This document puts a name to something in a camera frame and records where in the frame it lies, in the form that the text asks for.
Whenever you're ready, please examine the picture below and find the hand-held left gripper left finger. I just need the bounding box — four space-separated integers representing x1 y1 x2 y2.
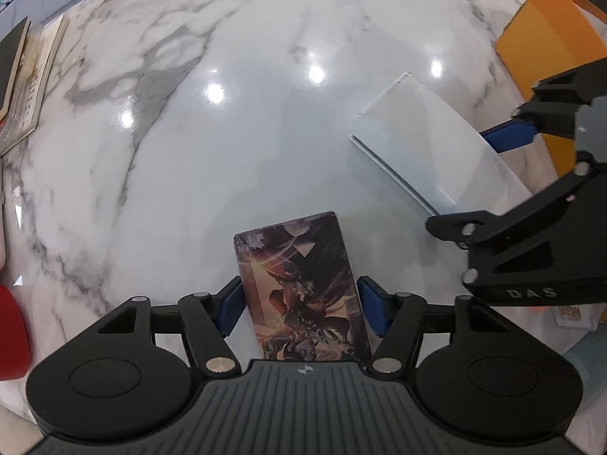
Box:
97 275 244 380

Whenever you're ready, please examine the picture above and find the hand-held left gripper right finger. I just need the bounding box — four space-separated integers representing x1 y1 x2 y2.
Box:
357 275 517 375

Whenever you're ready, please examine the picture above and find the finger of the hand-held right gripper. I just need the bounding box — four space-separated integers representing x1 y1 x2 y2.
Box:
480 57 607 155
425 160 596 288

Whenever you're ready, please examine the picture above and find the dark printed card box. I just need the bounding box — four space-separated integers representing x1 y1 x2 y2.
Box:
234 211 373 365

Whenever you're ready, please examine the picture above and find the orange box with white inside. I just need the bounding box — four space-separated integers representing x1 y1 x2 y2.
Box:
495 0 607 176

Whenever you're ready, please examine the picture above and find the small beige labelled box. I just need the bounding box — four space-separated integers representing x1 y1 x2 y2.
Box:
552 303 598 330

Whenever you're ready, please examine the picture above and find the light blue object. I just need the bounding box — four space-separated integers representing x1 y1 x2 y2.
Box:
562 327 607 455

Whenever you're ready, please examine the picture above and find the red object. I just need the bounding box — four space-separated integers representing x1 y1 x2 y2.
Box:
0 284 30 381

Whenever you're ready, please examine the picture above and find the beige printed book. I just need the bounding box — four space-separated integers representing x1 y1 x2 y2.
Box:
0 14 69 157

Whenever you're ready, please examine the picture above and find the black book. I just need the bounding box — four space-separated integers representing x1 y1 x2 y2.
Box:
0 16 30 119

